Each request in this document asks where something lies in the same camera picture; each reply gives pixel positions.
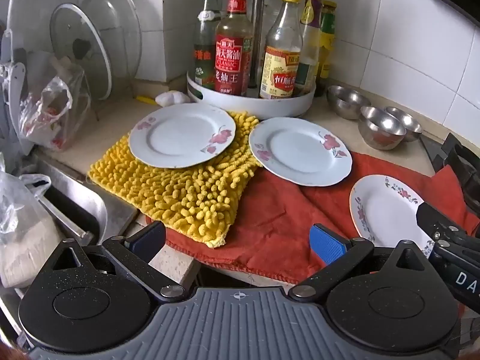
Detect white plate pink flower print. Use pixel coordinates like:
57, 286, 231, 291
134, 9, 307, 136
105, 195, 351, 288
248, 117, 353, 187
128, 103, 237, 169

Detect yellow cap bottle orange label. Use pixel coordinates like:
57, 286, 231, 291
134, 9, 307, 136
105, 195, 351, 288
259, 0, 304, 100

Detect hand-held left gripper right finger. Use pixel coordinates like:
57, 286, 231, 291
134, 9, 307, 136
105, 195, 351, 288
289, 223, 430, 303

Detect white plate small flower rim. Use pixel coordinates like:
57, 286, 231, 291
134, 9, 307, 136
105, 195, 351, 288
349, 174, 436, 259

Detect glass pot lid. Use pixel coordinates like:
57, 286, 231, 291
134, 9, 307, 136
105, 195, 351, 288
50, 3, 113, 101
80, 0, 143, 83

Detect white rotating condiment rack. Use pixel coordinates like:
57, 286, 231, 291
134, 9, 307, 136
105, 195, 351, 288
186, 0, 318, 121

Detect oil bottle green yellow label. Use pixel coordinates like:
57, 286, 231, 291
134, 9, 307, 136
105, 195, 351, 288
317, 0, 338, 80

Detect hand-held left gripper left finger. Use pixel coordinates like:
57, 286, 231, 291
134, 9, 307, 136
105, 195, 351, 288
50, 220, 188, 303

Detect black burner grate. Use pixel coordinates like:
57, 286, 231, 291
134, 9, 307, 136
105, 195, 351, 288
439, 132, 480, 212

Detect yellow chenille mat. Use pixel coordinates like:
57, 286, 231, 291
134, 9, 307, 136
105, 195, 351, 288
87, 110, 264, 249

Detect red cloth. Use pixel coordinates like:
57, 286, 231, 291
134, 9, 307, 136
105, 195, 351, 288
144, 152, 480, 286

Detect stainless steel sink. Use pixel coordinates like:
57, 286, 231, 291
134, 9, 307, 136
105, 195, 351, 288
0, 155, 140, 346

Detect clear plastic bag red contents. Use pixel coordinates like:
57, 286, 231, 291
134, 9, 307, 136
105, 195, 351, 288
18, 53, 92, 151

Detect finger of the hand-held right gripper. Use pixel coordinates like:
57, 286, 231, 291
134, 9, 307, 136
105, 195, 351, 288
431, 238, 480, 260
416, 202, 480, 241

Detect stainless steel bowl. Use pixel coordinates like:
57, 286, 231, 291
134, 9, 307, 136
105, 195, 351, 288
358, 106, 407, 150
384, 106, 424, 142
326, 85, 372, 121

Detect wire lid rack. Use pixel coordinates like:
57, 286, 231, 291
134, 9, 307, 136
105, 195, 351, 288
89, 77, 136, 121

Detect white plastic bag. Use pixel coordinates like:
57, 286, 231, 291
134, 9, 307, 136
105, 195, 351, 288
0, 153, 65, 289

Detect bottle yellow purple label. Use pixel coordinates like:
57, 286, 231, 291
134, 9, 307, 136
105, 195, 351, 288
295, 0, 324, 97

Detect green glass bottle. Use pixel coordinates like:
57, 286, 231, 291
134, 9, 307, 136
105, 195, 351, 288
193, 0, 223, 91

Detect black gas stove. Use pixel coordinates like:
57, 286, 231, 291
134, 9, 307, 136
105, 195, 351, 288
419, 132, 480, 229

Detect garlic bulb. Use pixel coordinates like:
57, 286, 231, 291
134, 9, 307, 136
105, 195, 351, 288
155, 90, 192, 107

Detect dark sauce bottle red label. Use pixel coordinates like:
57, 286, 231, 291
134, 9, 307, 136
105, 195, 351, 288
214, 0, 255, 97

